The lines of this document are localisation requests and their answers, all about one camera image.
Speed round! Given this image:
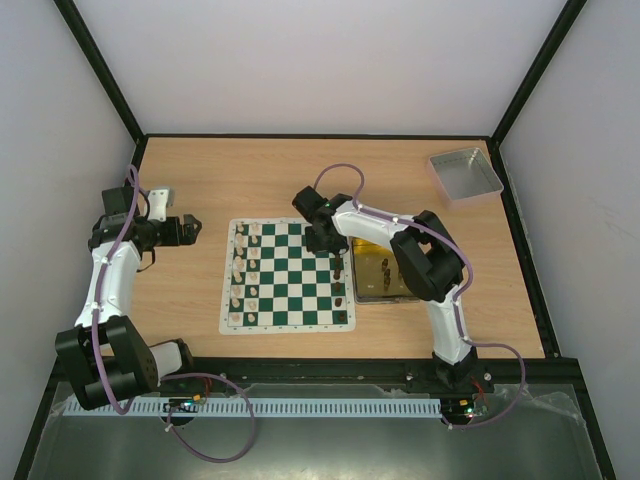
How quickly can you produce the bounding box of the gold metal tin tray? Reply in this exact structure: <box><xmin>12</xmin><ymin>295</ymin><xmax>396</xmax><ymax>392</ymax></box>
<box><xmin>350</xmin><ymin>238</ymin><xmax>419</xmax><ymax>304</ymax></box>

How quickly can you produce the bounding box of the green white chess board mat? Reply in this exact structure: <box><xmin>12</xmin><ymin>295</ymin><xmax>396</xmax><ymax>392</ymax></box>
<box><xmin>219</xmin><ymin>218</ymin><xmax>356</xmax><ymax>336</ymax></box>

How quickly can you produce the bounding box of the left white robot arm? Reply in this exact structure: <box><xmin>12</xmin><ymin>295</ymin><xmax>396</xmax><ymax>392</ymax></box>
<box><xmin>55</xmin><ymin>186</ymin><xmax>202</xmax><ymax>410</ymax></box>

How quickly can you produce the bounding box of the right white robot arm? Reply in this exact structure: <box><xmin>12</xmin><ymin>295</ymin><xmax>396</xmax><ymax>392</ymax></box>
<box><xmin>292</xmin><ymin>186</ymin><xmax>477</xmax><ymax>392</ymax></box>

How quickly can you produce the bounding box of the silver square metal tin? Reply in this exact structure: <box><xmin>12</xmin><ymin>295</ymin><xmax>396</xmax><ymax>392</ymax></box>
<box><xmin>426</xmin><ymin>147</ymin><xmax>504</xmax><ymax>209</ymax></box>

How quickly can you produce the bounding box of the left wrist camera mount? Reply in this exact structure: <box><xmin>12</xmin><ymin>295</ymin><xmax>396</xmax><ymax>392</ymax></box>
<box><xmin>145</xmin><ymin>186</ymin><xmax>175</xmax><ymax>222</ymax></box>

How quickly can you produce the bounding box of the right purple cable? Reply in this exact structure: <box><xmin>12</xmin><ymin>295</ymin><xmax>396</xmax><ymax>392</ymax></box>
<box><xmin>314</xmin><ymin>163</ymin><xmax>527</xmax><ymax>432</ymax></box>

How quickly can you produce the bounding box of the purple cable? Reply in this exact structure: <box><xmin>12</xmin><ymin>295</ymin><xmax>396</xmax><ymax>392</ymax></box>
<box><xmin>91</xmin><ymin>165</ymin><xmax>259</xmax><ymax>462</ymax></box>
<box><xmin>314</xmin><ymin>163</ymin><xmax>527</xmax><ymax>432</ymax></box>

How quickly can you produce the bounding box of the white slotted cable duct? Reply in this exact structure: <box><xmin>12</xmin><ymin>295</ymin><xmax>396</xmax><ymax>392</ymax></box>
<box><xmin>64</xmin><ymin>396</ymin><xmax>442</xmax><ymax>417</ymax></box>

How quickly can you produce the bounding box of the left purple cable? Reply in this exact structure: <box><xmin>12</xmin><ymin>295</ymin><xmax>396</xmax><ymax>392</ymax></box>
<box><xmin>91</xmin><ymin>165</ymin><xmax>259</xmax><ymax>462</ymax></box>

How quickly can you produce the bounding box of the black aluminium frame rail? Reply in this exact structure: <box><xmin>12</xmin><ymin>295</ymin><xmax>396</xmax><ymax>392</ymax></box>
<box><xmin>49</xmin><ymin>355</ymin><xmax>581</xmax><ymax>393</ymax></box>

